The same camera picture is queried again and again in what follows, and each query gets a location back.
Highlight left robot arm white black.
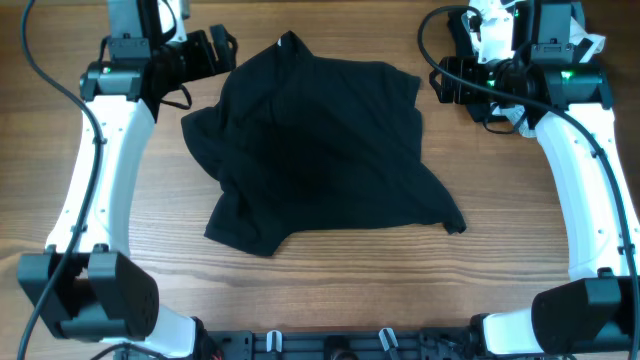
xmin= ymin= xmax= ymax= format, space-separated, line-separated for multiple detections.
xmin=17 ymin=25 xmax=237 ymax=359

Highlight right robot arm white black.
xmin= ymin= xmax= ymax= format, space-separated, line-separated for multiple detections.
xmin=429 ymin=57 xmax=639 ymax=358

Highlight black folded garment in pile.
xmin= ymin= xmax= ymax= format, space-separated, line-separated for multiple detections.
xmin=447 ymin=10 xmax=481 ymax=57

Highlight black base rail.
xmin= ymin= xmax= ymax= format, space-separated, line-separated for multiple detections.
xmin=209 ymin=327 xmax=495 ymax=360

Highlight white t-shirt black lettering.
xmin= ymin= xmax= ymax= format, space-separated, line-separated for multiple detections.
xmin=462 ymin=0 xmax=606 ymax=64

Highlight grey denim folded garment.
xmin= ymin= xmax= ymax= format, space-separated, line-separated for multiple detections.
xmin=492 ymin=106 xmax=536 ymax=138

